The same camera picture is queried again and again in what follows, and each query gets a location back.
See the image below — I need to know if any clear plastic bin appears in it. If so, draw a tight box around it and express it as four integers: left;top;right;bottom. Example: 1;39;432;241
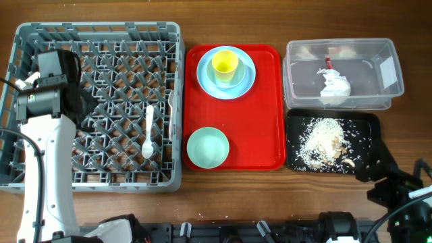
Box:
283;38;404;110

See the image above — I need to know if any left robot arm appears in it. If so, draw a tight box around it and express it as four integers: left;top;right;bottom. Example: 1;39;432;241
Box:
17;110;133;242

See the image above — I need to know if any yellow plastic cup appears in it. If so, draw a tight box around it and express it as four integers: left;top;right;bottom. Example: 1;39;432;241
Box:
211;50;239;82

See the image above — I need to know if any grey dishwasher rack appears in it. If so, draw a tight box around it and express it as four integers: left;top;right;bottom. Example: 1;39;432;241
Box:
5;22;185;193

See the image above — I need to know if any red plastic tray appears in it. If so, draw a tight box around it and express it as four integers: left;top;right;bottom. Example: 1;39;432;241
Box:
182;45;286;171

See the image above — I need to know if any white napkin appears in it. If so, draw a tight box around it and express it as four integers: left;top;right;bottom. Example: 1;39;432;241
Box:
317;69;351;105

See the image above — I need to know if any red snack wrapper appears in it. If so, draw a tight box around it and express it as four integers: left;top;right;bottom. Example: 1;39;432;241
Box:
325;57;334;70

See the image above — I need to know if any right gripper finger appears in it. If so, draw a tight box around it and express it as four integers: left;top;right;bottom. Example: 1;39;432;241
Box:
356;140;398;182
413;159;432;179

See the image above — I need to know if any black tray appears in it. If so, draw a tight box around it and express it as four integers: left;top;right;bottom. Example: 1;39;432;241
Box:
286;109;381;174

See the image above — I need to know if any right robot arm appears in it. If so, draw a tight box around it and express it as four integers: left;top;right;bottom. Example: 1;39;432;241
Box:
314;140;431;242

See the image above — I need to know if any white plastic spoon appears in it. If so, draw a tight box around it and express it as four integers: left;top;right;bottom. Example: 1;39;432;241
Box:
141;105;154;159

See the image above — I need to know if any rice food waste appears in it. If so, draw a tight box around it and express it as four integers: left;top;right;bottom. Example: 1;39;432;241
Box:
294;118;355;173

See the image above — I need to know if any light blue plate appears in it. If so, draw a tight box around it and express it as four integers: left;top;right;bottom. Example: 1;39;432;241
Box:
196;46;256;100

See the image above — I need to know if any light green saucer bowl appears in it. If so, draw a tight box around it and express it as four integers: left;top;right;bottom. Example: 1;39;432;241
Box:
207;59;246;90

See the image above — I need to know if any white plastic fork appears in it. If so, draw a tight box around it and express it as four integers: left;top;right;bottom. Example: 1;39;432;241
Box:
168;90;174;142

